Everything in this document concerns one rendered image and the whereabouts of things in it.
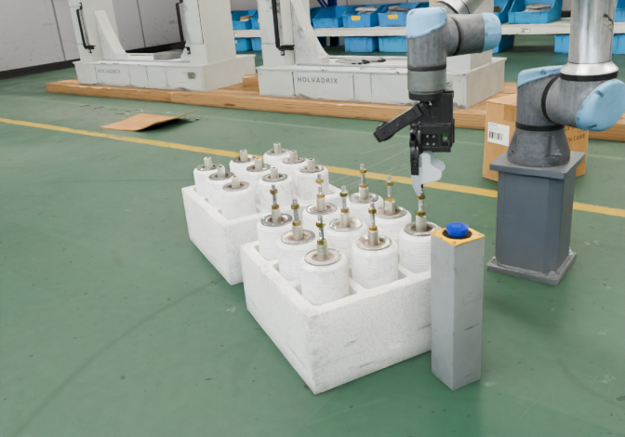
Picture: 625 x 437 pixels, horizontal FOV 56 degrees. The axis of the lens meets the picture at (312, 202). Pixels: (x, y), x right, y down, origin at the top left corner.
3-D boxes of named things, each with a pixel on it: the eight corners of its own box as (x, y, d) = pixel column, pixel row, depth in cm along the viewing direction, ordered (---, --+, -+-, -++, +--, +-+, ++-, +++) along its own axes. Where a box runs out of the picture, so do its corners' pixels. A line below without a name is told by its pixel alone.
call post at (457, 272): (458, 361, 123) (459, 224, 112) (481, 378, 117) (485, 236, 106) (430, 372, 120) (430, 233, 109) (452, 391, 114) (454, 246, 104)
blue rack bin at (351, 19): (365, 23, 679) (364, 4, 671) (394, 22, 657) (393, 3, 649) (340, 28, 642) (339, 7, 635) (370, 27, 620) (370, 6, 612)
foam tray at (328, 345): (377, 269, 165) (375, 208, 158) (471, 335, 132) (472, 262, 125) (246, 309, 150) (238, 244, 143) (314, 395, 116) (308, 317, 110)
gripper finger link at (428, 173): (440, 200, 117) (441, 153, 115) (410, 198, 119) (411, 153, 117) (442, 196, 120) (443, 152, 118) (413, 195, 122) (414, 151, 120)
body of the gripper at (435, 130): (450, 156, 115) (450, 94, 110) (405, 155, 117) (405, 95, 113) (454, 145, 121) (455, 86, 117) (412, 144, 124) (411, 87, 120)
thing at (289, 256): (274, 311, 134) (266, 239, 127) (305, 295, 140) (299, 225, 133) (303, 326, 127) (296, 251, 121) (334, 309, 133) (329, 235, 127)
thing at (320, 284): (335, 353, 117) (329, 272, 111) (297, 340, 123) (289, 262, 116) (360, 330, 124) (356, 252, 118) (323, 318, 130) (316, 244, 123)
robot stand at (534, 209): (509, 244, 173) (513, 145, 162) (576, 257, 162) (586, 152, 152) (485, 270, 159) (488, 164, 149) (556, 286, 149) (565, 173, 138)
